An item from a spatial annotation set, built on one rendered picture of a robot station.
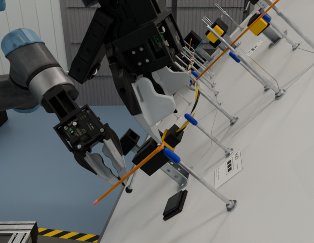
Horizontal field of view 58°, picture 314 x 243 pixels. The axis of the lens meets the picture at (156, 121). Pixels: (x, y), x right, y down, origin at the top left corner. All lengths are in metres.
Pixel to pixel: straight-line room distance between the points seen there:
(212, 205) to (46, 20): 4.00
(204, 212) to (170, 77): 0.20
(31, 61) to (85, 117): 0.15
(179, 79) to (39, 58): 0.28
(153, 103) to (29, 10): 3.99
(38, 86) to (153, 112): 0.26
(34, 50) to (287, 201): 0.49
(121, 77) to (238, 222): 0.21
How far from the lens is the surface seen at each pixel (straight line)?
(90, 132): 0.50
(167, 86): 0.44
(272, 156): 0.33
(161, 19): 0.36
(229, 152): 0.41
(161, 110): 0.36
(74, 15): 4.08
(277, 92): 0.43
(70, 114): 0.51
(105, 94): 4.17
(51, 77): 0.56
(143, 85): 0.36
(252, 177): 0.33
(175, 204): 0.42
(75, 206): 2.24
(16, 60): 0.60
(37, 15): 4.27
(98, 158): 0.55
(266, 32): 0.67
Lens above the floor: 1.37
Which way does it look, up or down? 22 degrees down
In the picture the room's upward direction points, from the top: straight up
